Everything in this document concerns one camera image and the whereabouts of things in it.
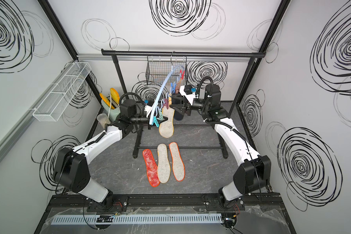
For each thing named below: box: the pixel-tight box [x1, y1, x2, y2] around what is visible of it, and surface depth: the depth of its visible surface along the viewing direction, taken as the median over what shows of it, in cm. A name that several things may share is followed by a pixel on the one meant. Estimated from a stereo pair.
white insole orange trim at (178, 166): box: [168, 142, 186, 182], surface depth 88 cm
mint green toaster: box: [100, 98, 121, 122], surface depth 96 cm
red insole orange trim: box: [142, 148, 160, 188], surface depth 86 cm
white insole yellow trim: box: [158, 106, 176, 138], surface depth 78 cm
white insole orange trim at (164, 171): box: [157, 143, 171, 184], surface depth 88 cm
